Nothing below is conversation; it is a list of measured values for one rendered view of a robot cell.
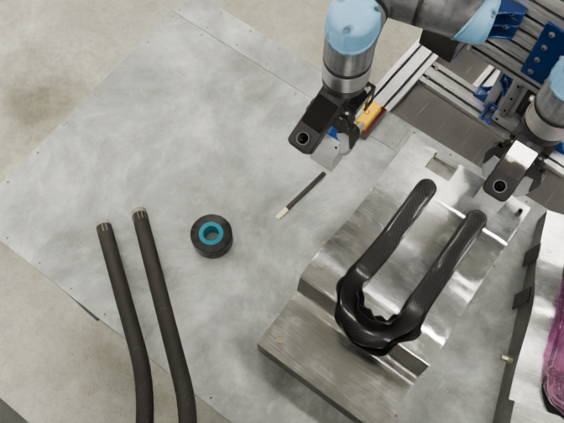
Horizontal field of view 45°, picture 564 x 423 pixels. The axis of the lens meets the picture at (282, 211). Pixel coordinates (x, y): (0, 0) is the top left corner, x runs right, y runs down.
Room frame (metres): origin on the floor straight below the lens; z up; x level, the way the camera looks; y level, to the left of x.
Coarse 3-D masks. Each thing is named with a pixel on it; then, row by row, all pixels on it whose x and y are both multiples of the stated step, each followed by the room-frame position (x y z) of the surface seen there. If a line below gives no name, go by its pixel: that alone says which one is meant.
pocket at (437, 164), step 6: (432, 156) 0.61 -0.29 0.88; (438, 156) 0.61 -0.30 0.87; (432, 162) 0.61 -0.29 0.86; (438, 162) 0.61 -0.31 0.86; (444, 162) 0.60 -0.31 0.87; (432, 168) 0.60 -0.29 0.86; (438, 168) 0.60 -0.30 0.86; (444, 168) 0.60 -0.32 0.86; (450, 168) 0.59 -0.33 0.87; (456, 168) 0.59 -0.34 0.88; (438, 174) 0.58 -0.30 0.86; (444, 174) 0.58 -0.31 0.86; (450, 174) 0.58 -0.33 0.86
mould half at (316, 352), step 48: (384, 192) 0.53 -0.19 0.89; (336, 240) 0.42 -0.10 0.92; (432, 240) 0.44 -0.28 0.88; (480, 240) 0.44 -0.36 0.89; (384, 288) 0.33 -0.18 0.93; (288, 336) 0.27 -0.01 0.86; (336, 336) 0.27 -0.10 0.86; (432, 336) 0.25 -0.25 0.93; (336, 384) 0.18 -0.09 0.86; (384, 384) 0.18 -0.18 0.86
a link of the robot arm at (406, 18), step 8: (376, 0) 0.65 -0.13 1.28; (384, 0) 0.66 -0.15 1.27; (392, 0) 0.66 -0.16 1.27; (400, 0) 0.66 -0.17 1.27; (408, 0) 0.66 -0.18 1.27; (416, 0) 0.66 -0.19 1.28; (384, 8) 0.65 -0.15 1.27; (392, 8) 0.66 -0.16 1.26; (400, 8) 0.66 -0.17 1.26; (408, 8) 0.65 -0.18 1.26; (392, 16) 0.66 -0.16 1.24; (400, 16) 0.65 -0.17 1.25; (408, 16) 0.65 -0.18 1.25
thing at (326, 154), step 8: (360, 112) 0.68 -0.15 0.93; (328, 136) 0.61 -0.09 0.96; (336, 136) 0.62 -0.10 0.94; (320, 144) 0.60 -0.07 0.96; (328, 144) 0.60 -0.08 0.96; (336, 144) 0.60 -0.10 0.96; (320, 152) 0.58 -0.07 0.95; (328, 152) 0.58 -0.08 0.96; (336, 152) 0.58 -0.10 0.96; (320, 160) 0.58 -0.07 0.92; (328, 160) 0.57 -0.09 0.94; (336, 160) 0.58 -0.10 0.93; (328, 168) 0.57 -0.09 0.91
